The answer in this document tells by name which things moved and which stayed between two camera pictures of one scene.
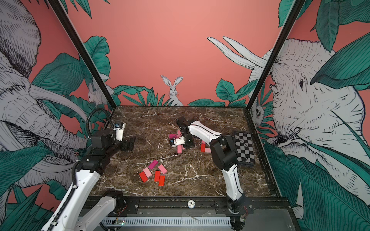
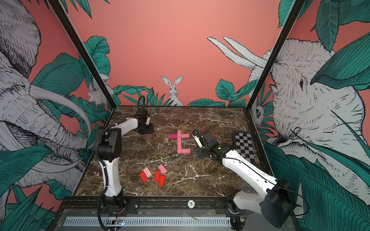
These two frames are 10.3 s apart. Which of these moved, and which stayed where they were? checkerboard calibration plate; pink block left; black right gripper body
Moved: black right gripper body
Stayed: checkerboard calibration plate; pink block left
